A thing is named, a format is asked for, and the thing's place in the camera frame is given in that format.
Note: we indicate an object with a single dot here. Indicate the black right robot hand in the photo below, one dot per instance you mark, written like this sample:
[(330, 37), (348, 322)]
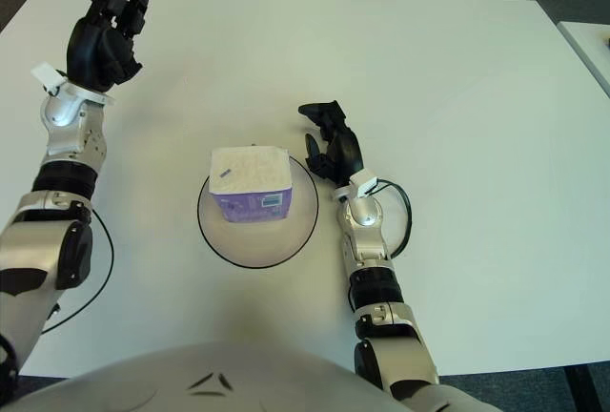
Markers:
[(345, 154)]

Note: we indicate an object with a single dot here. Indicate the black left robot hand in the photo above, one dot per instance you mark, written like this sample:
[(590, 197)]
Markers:
[(95, 54)]

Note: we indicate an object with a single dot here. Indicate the purple tissue paper pack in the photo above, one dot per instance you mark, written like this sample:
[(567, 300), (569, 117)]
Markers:
[(248, 169)]

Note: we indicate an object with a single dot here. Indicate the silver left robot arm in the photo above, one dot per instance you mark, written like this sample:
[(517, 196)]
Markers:
[(71, 135)]

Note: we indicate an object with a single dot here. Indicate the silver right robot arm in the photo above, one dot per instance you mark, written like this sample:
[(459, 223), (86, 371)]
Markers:
[(367, 240)]

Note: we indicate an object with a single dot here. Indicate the white plate with black rim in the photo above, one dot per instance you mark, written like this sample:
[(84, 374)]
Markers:
[(257, 245)]

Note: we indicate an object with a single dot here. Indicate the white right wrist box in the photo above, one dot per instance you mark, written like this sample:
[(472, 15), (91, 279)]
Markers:
[(364, 183)]

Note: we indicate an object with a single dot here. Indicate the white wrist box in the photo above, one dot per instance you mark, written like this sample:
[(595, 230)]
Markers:
[(364, 183), (47, 74)]

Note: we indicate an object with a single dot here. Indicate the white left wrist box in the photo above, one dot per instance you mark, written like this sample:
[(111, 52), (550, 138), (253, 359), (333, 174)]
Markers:
[(47, 74)]

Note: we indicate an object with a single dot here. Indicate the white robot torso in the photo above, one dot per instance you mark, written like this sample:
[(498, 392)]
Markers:
[(214, 364)]

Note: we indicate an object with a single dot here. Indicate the white side table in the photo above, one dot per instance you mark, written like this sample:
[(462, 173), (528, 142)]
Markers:
[(591, 47)]

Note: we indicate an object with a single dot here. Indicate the black table leg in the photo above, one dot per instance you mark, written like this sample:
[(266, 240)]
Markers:
[(583, 390)]

